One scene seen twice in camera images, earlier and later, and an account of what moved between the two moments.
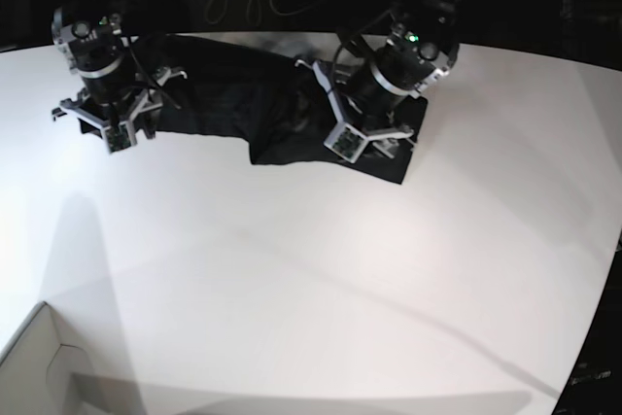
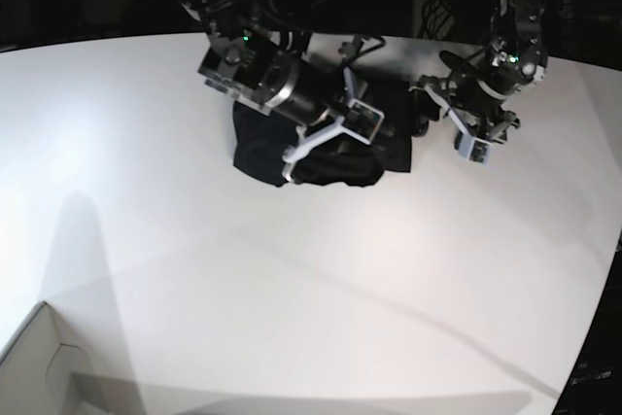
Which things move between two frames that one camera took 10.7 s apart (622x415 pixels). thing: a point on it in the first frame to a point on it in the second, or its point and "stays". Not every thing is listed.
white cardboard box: [36, 375] stays
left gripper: [117, 122] to [309, 138]
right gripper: [348, 139] to [493, 126]
